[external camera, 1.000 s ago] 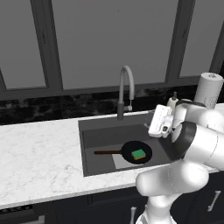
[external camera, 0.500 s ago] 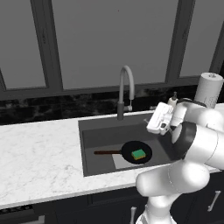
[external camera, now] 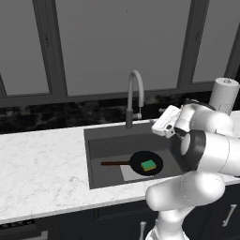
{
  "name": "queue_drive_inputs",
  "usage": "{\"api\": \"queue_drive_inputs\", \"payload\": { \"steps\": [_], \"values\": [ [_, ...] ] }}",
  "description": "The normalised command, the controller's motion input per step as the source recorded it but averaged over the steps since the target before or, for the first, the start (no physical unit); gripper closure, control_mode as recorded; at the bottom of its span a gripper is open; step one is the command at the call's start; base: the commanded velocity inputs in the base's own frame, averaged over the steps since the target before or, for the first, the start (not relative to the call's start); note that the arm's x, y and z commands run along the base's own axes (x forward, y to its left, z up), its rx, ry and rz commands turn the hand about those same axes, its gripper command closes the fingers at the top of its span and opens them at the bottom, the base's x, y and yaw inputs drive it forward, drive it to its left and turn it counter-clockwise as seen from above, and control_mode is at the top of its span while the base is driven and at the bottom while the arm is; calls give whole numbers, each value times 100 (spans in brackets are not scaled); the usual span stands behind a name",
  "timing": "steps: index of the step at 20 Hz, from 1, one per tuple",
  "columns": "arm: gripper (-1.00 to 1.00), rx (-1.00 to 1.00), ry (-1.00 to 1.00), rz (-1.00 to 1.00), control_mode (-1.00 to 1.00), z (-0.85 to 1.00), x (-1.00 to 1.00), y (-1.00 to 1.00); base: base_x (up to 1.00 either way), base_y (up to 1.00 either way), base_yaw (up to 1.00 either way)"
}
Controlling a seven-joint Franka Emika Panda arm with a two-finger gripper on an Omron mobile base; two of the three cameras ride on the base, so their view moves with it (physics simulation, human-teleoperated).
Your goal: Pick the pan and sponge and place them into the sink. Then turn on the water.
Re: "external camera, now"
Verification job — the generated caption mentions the white paper towel roll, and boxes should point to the white paper towel roll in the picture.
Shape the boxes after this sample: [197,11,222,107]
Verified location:
[208,77,240,116]

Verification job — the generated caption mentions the dark drawer front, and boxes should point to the dark drawer front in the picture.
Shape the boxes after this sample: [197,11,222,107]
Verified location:
[0,216,62,240]

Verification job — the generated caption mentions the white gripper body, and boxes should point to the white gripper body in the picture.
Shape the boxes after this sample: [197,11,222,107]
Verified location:
[151,104,182,140]

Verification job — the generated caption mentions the dark window frame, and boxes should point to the dark window frame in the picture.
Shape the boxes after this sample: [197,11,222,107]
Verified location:
[0,0,240,109]

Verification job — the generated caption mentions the black frying pan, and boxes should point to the black frying pan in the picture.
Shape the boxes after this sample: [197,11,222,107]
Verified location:
[99,150,164,177]

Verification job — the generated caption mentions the grey sink basin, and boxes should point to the grey sink basin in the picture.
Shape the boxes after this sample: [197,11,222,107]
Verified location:
[82,120,190,190]

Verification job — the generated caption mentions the dark cupboard door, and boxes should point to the dark cupboard door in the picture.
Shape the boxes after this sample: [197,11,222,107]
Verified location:
[59,200,162,240]
[184,183,240,240]

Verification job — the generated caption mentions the silver cupboard handle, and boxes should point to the silver cupboard handle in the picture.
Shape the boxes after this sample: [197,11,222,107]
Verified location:
[221,203,238,228]
[139,220,147,240]

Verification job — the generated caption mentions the grey curved tap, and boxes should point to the grey curved tap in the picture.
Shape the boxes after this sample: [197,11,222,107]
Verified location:
[125,69,145,130]

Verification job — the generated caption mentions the green and yellow sponge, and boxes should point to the green and yellow sponge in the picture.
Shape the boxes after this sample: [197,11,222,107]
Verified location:
[140,159,158,173]

